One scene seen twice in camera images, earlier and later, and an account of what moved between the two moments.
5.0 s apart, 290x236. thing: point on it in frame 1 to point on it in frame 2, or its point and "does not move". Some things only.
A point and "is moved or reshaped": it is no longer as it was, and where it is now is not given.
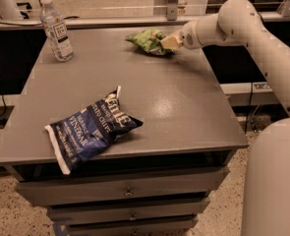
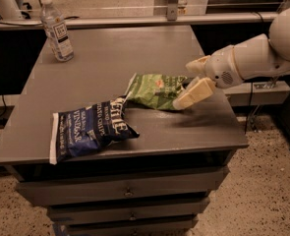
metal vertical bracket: x=172 y=3 does not move
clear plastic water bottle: x=56 y=29 does not move
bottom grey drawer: x=176 y=226 does not move
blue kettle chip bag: x=89 y=133 is moved or reshaped
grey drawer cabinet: x=159 y=180 does not move
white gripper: x=186 y=36 to x=220 y=68
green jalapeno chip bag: x=150 y=41 to x=155 y=90
